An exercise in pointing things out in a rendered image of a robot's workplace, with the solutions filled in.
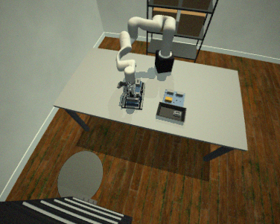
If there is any yellow rectangular block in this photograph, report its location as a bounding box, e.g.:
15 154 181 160
165 97 172 103

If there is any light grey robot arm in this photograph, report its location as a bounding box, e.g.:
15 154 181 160
116 15 176 89

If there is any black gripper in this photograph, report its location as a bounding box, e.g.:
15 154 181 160
127 84 136 97

